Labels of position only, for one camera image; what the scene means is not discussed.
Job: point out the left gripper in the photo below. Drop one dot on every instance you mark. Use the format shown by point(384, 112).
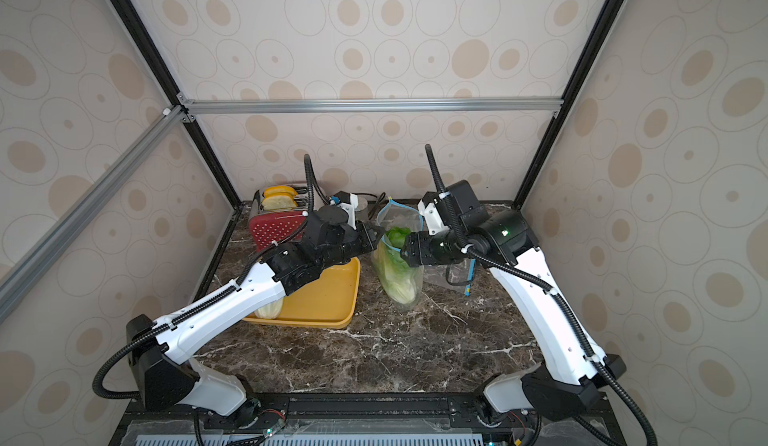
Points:
point(370, 241)

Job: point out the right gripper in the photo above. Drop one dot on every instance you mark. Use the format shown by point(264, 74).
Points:
point(411, 251)

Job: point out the chinese cabbage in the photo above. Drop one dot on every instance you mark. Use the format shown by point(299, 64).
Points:
point(270, 311)
point(396, 236)
point(400, 282)

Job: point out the clear zipper bag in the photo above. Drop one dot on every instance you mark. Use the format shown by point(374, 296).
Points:
point(456, 277)

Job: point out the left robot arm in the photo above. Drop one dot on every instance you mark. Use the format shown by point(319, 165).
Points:
point(157, 367)

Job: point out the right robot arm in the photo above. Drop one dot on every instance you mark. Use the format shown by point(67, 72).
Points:
point(568, 381)

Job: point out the clear glass jar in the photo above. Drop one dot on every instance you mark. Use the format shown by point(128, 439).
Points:
point(361, 206)

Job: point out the yellow tray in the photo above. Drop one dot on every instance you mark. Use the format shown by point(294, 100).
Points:
point(327, 303)

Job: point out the red silver toaster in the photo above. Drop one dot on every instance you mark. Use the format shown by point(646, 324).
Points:
point(268, 227)

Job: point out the white bread slice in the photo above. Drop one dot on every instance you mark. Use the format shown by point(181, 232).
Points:
point(279, 202)

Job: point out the yellow bread slice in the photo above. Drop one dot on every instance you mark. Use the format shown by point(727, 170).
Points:
point(281, 190)

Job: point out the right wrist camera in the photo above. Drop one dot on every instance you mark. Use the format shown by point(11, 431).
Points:
point(434, 223)

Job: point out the horizontal aluminium rail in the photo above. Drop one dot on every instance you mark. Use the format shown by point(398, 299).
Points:
point(378, 105)

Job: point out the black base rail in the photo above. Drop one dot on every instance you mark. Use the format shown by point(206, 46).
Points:
point(363, 419)

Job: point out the left diagonal aluminium rail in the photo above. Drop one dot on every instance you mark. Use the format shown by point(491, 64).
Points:
point(38, 261)

